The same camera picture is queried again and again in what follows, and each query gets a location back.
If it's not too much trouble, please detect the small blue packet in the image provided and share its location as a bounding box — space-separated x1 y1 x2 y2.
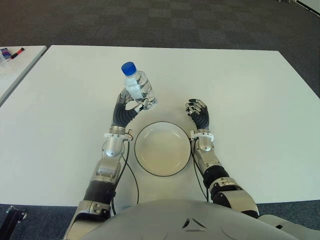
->
0 47 12 60

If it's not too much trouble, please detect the red black marker pen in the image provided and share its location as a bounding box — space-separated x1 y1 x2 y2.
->
8 46 26 61

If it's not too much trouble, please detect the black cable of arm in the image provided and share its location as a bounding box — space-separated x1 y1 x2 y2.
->
111 133 140 216
191 139 211 202

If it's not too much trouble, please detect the white board panel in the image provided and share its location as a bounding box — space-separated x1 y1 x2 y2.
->
296 0 320 15

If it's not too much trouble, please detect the grey robot torso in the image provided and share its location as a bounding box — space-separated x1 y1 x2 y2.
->
82 198 320 240

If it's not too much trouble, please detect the white plate black rim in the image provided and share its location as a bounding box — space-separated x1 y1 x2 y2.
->
134 121 193 178

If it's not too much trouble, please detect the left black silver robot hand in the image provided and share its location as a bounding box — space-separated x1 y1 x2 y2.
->
110 86 157 130

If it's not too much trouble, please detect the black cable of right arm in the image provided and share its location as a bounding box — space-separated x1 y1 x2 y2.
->
191 139 211 202

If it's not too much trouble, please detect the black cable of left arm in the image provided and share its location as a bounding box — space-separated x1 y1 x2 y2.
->
111 133 140 216

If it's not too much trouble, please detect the clear water bottle blue cap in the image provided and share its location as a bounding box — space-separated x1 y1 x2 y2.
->
121 61 159 112

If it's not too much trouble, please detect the black wheeled stand base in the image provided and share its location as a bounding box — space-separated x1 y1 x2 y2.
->
0 205 28 237

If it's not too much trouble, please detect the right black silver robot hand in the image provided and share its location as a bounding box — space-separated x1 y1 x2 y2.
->
184 98 210 131

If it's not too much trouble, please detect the white side table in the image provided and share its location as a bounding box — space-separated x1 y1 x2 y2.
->
0 45 48 107

